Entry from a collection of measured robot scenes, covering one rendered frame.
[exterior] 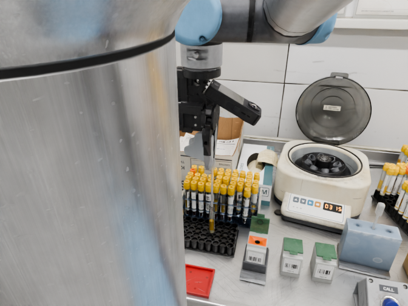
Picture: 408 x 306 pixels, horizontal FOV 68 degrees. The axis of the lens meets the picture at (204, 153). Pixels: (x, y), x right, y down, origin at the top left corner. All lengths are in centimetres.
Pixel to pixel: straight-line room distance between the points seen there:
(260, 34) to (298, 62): 65
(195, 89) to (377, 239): 48
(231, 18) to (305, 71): 69
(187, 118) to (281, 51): 56
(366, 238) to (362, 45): 60
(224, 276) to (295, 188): 30
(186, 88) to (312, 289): 48
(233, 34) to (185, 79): 17
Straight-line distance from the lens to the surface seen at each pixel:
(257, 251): 66
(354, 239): 73
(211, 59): 54
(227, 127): 108
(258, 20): 42
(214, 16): 40
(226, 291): 68
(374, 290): 66
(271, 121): 113
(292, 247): 69
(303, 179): 83
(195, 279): 69
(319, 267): 70
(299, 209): 83
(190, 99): 58
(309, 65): 108
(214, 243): 74
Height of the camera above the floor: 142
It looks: 28 degrees down
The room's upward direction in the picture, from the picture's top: straight up
